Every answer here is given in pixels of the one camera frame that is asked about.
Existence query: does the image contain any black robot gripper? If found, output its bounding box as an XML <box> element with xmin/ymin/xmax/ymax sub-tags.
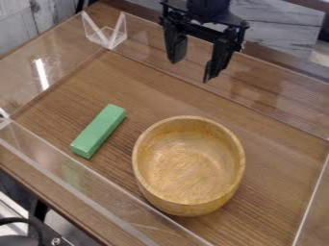
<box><xmin>160</xmin><ymin>0</ymin><xmax>249</xmax><ymax>83</ymax></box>

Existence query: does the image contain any green rectangular block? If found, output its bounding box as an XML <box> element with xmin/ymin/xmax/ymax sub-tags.
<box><xmin>69</xmin><ymin>105</ymin><xmax>126</xmax><ymax>159</ymax></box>

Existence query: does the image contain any brown wooden bowl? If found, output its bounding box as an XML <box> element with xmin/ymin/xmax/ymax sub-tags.
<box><xmin>132</xmin><ymin>115</ymin><xmax>246</xmax><ymax>217</ymax></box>

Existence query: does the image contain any clear acrylic corner bracket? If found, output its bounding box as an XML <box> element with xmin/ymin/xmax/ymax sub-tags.
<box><xmin>81</xmin><ymin>12</ymin><xmax>127</xmax><ymax>50</ymax></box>

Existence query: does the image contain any black cable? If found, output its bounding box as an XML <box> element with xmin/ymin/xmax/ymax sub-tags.
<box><xmin>0</xmin><ymin>216</ymin><xmax>49</xmax><ymax>246</ymax></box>

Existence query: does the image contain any black table leg frame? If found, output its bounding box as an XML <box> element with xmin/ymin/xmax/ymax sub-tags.
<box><xmin>28</xmin><ymin>199</ymin><xmax>73</xmax><ymax>246</ymax></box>

